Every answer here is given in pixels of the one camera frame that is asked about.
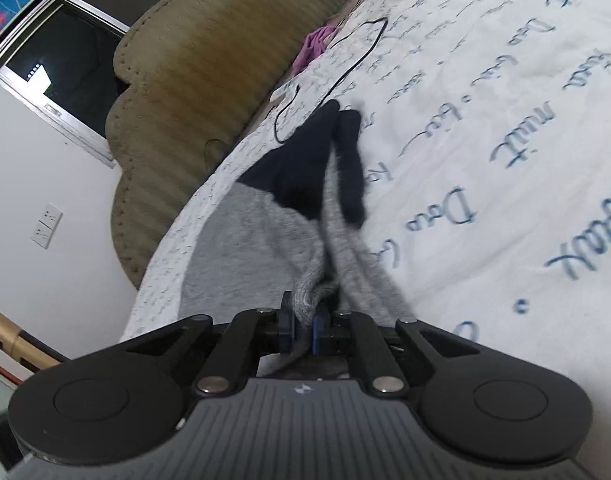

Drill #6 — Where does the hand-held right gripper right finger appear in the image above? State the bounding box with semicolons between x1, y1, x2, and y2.
310;310;481;397

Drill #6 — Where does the white remote control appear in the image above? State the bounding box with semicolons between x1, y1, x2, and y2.
271;77;301;104

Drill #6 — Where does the golden pole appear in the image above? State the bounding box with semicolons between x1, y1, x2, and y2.
0;311;72;374

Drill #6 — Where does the black cable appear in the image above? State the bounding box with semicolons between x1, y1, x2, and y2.
272;16;390;144

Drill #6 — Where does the white wall socket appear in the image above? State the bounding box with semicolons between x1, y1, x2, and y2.
31;203;63;250

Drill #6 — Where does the white script-print blanket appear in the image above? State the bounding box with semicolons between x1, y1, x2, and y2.
120;0;611;392

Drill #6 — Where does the olive padded headboard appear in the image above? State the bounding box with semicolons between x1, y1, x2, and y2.
105;0;351;291

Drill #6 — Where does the grey and navy sweater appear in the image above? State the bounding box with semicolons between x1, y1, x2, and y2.
180;100;419;377

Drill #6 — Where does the sliding window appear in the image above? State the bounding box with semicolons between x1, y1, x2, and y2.
0;0;206;168

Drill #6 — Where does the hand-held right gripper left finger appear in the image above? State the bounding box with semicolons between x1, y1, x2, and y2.
120;291;298;398

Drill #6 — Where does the purple cloth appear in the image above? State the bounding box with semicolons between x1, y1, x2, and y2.
291;24;339;77

